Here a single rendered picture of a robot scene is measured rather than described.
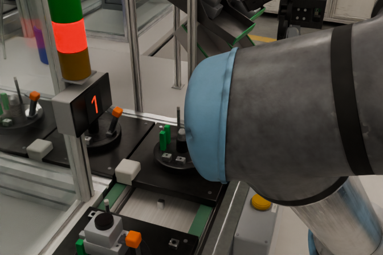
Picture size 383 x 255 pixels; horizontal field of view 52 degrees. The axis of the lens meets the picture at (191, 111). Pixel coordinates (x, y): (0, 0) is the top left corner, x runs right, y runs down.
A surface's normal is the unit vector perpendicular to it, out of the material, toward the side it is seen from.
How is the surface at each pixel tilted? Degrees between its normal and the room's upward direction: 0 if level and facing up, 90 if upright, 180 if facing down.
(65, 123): 90
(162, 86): 0
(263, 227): 0
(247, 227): 0
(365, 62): 45
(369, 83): 55
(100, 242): 90
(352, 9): 90
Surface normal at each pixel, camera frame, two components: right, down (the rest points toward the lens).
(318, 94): -0.51, -0.12
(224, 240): 0.00, -0.85
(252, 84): -0.51, -0.32
